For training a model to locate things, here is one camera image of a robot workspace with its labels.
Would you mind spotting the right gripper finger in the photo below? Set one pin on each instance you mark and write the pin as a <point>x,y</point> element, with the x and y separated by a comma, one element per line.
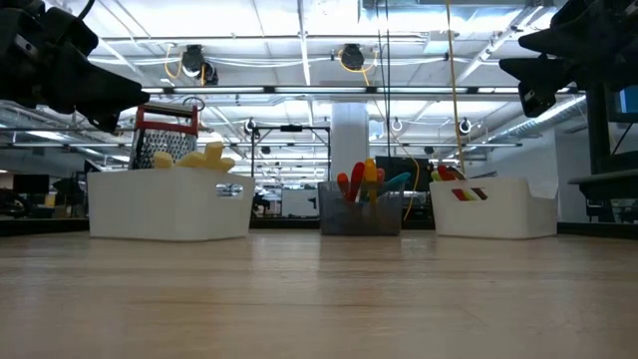
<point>553,40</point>
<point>538,72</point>

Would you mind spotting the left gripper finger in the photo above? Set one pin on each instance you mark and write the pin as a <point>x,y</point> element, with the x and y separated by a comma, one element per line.
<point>104,85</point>
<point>107,122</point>

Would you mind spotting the cream spatula back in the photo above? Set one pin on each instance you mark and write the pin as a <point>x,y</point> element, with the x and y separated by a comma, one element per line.
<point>163,160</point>

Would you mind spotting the red silicone spoon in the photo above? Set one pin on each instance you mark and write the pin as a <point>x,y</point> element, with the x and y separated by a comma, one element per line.
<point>446,173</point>

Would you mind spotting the blue silicone spoon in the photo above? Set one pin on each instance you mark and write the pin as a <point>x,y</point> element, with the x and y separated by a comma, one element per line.
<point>399,180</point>

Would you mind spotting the pink silicone spatula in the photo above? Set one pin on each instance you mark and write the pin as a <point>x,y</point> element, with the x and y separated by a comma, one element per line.
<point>381,175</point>

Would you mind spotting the yellow silicone spoon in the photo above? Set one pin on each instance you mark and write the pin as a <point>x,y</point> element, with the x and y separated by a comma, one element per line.
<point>370,172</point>

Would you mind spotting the red silicone spatula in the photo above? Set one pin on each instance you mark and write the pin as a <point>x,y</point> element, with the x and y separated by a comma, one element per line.
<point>357,174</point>

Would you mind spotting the orange silicone spatula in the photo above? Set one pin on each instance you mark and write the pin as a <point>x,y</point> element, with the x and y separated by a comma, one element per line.
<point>343,182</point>

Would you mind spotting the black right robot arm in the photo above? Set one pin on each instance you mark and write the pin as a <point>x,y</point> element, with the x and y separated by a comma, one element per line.
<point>625,30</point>

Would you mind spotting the black computer monitor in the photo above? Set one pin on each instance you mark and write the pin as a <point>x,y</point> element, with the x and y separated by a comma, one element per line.
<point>629,102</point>

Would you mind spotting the red steel box grater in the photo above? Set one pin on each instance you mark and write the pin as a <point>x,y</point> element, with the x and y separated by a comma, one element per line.
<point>164,147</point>

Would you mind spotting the grey black equipment cart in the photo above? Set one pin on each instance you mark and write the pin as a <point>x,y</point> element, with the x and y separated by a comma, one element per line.
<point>598,149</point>

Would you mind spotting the black desk screen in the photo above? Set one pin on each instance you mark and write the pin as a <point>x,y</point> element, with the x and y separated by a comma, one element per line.
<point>30,183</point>

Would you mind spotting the white plastic bin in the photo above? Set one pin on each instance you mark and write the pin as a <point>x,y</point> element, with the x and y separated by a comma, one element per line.
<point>164,207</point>
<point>498,214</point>

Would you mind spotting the black background screen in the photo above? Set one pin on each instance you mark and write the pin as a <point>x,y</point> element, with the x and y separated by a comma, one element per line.
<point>426,169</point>

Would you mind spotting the white building column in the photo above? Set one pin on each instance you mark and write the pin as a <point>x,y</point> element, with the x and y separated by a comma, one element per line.
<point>349,134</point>

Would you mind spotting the white background panel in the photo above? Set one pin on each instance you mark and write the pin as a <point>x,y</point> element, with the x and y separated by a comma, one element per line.
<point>299,202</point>

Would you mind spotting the grey translucent plastic bin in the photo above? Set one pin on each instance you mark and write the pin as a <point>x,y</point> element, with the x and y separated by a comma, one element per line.
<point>339,219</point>

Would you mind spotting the black background rig frame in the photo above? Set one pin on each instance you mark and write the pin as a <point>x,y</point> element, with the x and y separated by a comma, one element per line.
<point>291,127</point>

